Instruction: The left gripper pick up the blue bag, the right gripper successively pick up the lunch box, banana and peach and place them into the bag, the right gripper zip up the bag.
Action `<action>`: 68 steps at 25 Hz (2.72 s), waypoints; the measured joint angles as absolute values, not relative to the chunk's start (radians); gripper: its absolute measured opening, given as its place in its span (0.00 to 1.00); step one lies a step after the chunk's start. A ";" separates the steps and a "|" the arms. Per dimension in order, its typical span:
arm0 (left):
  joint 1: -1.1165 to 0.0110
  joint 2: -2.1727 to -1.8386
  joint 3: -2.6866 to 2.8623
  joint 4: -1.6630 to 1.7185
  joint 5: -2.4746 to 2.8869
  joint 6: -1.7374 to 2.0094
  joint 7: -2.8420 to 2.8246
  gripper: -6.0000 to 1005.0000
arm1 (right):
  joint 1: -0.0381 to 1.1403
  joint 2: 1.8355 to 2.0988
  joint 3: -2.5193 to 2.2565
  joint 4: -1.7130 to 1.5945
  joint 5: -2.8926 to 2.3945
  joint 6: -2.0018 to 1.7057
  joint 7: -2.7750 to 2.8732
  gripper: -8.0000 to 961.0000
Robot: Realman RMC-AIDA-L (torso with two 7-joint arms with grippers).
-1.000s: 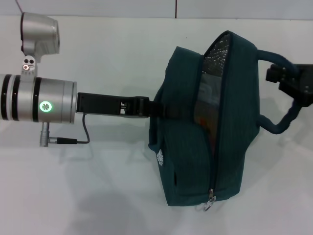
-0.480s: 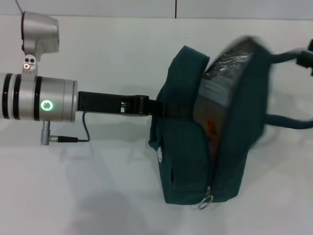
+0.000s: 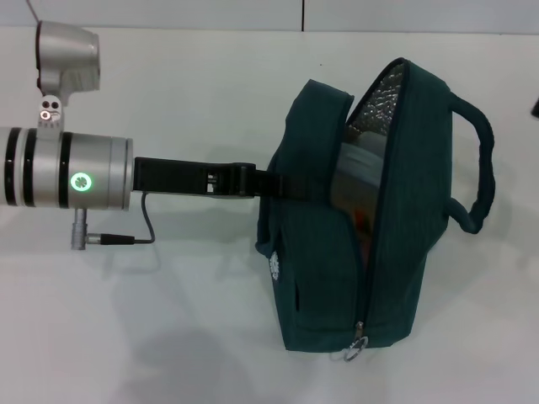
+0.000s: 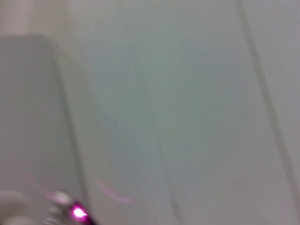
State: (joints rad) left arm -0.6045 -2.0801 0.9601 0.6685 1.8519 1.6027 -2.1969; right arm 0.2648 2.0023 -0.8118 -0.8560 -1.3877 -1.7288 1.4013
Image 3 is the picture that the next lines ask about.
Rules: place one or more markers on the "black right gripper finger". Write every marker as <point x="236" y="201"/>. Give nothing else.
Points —
<point x="535" y="107"/>

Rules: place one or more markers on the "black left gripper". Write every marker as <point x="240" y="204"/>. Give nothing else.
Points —
<point x="181" y="174"/>

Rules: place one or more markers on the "dark teal fabric bag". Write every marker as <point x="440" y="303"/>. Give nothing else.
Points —
<point x="404" y="210"/>

